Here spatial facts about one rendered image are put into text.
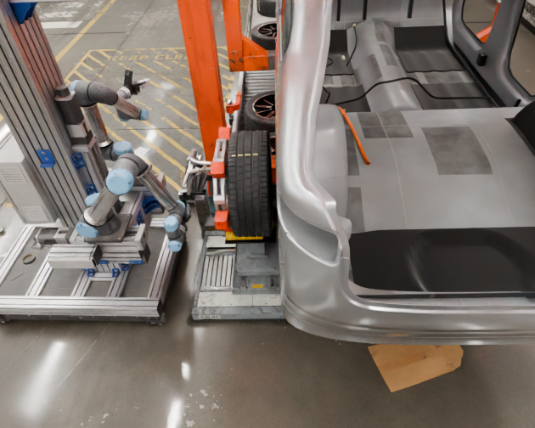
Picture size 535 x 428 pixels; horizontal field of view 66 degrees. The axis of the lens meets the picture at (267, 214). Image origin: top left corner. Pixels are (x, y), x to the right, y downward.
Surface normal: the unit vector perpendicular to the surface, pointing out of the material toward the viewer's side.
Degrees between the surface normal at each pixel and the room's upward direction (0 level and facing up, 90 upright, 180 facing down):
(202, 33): 90
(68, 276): 0
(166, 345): 0
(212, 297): 0
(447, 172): 22
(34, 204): 90
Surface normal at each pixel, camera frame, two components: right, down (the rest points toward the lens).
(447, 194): -0.04, -0.41
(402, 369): -0.02, -0.71
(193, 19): -0.01, 0.70
